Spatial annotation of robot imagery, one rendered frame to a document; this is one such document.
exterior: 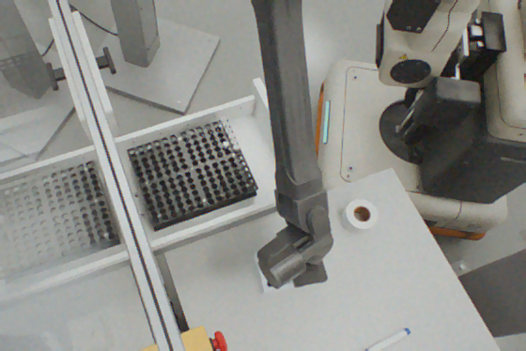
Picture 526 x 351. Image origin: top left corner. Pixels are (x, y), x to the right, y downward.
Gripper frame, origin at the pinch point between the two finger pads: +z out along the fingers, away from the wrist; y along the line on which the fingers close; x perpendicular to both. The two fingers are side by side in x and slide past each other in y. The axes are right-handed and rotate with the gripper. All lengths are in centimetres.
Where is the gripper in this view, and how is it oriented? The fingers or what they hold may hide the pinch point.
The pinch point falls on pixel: (295, 269)
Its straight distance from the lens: 96.2
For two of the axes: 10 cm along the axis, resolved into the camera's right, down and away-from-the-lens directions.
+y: 2.0, 8.9, -4.2
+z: -0.3, 4.3, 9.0
